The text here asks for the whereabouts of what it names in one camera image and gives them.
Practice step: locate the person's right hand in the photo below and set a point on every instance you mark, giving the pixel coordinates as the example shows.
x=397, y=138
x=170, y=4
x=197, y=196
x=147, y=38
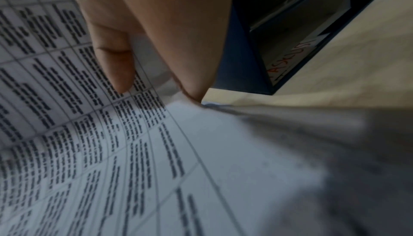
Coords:
x=167, y=21

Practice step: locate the stack of printed paper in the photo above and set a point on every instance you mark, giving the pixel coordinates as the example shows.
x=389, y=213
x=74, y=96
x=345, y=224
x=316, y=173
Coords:
x=96, y=153

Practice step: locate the white paper label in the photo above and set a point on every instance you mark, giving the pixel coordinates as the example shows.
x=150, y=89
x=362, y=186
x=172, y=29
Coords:
x=290, y=61

